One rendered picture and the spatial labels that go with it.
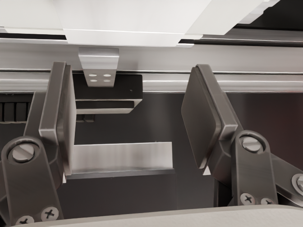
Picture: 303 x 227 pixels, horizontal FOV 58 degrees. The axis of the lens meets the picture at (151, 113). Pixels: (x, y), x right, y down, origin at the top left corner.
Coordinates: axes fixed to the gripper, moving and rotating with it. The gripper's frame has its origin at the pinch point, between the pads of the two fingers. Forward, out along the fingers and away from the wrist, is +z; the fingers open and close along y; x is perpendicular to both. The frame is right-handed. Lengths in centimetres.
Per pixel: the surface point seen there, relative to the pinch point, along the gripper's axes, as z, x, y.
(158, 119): 40, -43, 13
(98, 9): 7.2, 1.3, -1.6
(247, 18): 14.2, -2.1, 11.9
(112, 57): 12.4, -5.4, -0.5
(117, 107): 20.4, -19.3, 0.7
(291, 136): 36, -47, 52
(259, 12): 13.7, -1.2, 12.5
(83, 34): 9.7, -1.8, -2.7
